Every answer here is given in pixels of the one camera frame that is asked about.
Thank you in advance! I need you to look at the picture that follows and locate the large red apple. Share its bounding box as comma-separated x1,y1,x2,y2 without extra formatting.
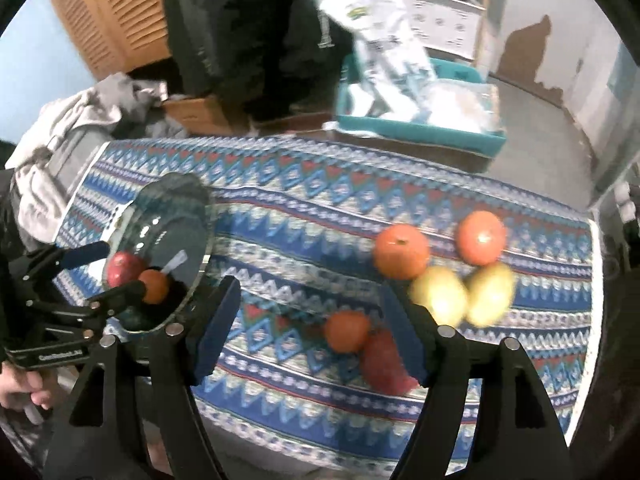
361,330,420,396

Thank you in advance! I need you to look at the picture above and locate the clear plastic bag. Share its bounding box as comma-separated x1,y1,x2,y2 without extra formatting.
420,80,503,133

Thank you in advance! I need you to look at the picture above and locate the person's left hand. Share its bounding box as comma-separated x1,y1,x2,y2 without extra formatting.
0,360,57,412

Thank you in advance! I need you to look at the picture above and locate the wooden louvered cabinet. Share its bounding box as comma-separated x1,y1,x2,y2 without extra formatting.
45,0,173,81

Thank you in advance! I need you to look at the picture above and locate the black garment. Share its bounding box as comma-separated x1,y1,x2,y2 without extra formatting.
160,0,351,126

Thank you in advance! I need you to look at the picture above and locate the teal cardboard box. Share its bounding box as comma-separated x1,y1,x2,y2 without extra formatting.
336,55,507,157

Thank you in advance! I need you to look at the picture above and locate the small red apple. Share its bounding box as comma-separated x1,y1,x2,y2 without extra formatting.
106,252,148,288

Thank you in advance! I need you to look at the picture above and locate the large orange with stem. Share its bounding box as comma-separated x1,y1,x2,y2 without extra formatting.
374,224,431,281

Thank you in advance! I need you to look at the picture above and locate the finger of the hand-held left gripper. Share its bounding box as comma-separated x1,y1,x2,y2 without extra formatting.
22,240,112,286
30,280,147,321

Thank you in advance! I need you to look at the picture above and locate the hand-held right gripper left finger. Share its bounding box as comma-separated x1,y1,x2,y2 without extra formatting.
45,275,243,480

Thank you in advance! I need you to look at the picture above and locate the yellow lemon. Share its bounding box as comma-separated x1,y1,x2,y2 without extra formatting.
466,262,516,326
410,266,468,328

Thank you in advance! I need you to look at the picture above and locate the grey cloth pile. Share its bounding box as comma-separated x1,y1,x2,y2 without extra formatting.
5,72,186,221

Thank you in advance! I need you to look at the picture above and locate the small orange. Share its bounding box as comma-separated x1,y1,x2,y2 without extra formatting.
324,311,372,355
137,269,171,305

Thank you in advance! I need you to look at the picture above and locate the white patterned cabinet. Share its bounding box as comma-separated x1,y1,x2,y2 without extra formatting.
400,0,488,61

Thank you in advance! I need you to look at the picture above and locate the blue patterned tablecloth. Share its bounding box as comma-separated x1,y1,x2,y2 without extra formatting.
10,137,598,478

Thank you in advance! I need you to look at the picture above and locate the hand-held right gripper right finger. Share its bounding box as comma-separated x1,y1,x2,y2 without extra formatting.
382,287,573,480

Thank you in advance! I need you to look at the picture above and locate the clear glass plate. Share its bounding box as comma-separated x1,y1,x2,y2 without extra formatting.
102,172,217,333

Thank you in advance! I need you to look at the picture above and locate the white printed rice bag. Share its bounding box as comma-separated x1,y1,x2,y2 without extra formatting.
300,0,436,116

